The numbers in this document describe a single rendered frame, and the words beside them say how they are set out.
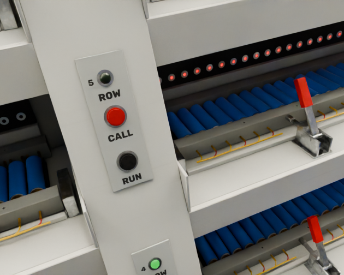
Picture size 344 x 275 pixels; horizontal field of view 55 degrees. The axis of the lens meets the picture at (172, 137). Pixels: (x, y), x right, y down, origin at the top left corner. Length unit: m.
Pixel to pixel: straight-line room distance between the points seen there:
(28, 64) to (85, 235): 0.17
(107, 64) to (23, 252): 0.20
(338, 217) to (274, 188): 0.20
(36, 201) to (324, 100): 0.38
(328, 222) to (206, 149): 0.25
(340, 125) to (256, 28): 0.20
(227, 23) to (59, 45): 0.15
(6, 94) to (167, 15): 0.15
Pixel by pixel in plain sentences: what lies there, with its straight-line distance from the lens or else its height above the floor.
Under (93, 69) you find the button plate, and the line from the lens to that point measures 0.29.
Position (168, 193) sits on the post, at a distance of 0.33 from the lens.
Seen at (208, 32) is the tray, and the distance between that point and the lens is 0.33.
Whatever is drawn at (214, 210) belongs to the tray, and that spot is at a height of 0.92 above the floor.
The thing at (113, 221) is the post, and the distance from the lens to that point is 0.33.
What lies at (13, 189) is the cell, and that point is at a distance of 0.41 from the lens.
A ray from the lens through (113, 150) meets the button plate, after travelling 0.30.
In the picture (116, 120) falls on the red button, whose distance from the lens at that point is 0.29.
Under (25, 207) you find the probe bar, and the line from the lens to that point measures 0.37.
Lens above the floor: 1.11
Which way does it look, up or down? 17 degrees down
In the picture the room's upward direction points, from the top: 12 degrees counter-clockwise
